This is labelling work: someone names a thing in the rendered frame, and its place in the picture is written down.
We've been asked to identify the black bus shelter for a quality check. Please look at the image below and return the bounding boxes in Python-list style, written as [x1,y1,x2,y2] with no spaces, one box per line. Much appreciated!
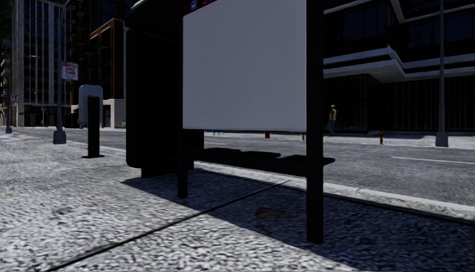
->
[125,0,336,245]

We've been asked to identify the person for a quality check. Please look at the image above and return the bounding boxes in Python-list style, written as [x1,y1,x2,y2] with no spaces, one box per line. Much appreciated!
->
[325,104,338,137]

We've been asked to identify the red brick building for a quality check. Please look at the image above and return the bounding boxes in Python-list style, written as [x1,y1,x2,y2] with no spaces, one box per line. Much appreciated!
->
[66,0,135,129]

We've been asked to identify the dark glass building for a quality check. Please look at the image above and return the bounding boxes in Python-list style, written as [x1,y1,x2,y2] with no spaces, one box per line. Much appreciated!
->
[322,0,475,134]

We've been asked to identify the grey street lamp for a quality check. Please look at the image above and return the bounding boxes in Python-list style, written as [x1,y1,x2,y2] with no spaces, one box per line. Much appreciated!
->
[53,0,113,145]

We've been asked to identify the grey pole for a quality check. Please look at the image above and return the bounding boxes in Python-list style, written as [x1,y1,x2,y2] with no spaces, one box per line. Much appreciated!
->
[435,0,449,148]

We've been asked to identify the pale concrete building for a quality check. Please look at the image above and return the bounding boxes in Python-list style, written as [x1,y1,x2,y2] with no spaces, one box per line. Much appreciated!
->
[11,0,74,128]

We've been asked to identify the trees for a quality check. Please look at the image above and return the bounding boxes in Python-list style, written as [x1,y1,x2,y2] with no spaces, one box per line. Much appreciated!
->
[0,0,27,50]

